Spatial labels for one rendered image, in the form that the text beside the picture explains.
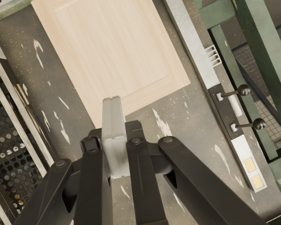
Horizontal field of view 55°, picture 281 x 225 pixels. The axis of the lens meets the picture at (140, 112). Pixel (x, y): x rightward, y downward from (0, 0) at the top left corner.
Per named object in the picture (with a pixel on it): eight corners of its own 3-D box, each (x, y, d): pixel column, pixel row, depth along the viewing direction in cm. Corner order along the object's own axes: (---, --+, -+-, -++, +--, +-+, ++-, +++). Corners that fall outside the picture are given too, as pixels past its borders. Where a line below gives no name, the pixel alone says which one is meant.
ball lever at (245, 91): (218, 90, 96) (250, 81, 84) (222, 99, 96) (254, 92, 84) (211, 94, 94) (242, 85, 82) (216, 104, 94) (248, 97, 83)
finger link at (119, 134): (113, 139, 16) (125, 136, 16) (111, 96, 23) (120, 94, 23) (123, 177, 17) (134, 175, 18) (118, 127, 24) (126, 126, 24)
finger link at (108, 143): (123, 177, 17) (111, 180, 17) (118, 127, 24) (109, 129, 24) (113, 139, 16) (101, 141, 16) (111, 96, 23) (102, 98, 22)
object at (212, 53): (211, 45, 97) (213, 44, 94) (219, 63, 98) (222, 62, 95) (201, 50, 97) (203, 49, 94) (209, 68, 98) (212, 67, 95)
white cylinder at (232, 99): (240, 113, 100) (231, 93, 99) (244, 114, 97) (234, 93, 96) (233, 116, 100) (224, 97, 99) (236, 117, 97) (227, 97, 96)
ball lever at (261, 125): (232, 120, 97) (265, 115, 85) (236, 129, 97) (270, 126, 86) (225, 125, 95) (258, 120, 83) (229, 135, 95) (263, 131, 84)
